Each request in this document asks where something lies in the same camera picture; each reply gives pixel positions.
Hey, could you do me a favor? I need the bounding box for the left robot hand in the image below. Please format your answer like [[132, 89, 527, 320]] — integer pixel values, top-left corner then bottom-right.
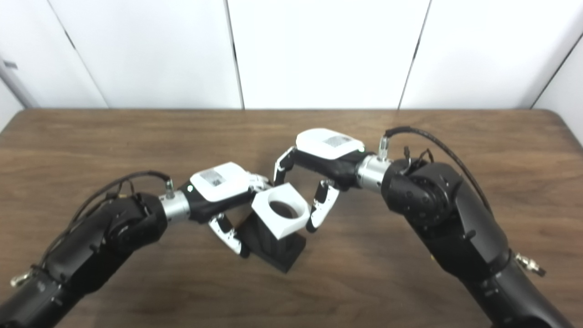
[[179, 162, 274, 259]]

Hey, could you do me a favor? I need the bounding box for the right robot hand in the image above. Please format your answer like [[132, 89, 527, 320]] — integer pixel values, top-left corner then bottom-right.
[[273, 128, 368, 234]]

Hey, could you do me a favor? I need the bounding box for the white square piece with hole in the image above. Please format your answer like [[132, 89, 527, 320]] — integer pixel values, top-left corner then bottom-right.
[[251, 183, 311, 241]]

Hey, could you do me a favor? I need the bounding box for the black peg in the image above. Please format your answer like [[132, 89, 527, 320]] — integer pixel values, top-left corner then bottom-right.
[[237, 203, 307, 274]]

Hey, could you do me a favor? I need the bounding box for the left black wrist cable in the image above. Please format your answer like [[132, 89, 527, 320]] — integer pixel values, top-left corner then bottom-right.
[[10, 170, 176, 288]]

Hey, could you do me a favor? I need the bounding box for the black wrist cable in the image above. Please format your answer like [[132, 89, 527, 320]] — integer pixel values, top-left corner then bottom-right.
[[10, 170, 176, 288], [377, 126, 547, 277]]

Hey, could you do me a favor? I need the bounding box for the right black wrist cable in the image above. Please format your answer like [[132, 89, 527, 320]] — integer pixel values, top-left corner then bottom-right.
[[377, 126, 547, 277]]

